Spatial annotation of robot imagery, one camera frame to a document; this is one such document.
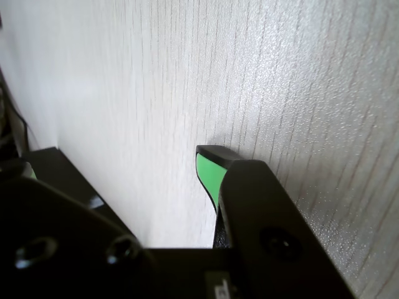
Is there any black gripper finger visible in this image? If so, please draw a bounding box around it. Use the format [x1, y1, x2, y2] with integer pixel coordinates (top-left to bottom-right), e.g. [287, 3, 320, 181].
[195, 145, 364, 299]
[0, 160, 163, 299]

